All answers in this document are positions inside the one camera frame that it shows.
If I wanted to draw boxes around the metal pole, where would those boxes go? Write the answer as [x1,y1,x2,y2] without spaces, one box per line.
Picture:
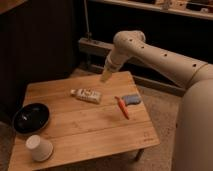
[83,0,92,41]

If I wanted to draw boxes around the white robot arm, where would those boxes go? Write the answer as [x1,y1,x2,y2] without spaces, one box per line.
[101,30,213,171]

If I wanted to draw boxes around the black bowl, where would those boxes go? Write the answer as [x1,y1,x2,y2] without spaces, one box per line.
[12,103,50,134]

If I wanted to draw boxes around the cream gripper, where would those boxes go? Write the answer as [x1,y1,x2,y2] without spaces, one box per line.
[100,61,120,82]

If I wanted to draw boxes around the white paper cup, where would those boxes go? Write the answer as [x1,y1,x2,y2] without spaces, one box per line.
[25,135,53,162]

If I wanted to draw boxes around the blue grey sponge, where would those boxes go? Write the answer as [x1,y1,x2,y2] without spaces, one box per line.
[122,94,141,105]

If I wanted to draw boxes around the white labelled bottle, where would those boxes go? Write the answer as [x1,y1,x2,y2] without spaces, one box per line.
[70,89,102,104]

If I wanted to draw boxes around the orange carrot toy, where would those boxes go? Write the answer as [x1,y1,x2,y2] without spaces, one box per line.
[115,96,130,120]

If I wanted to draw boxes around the wooden table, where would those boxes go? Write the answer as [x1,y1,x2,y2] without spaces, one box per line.
[8,72,159,171]

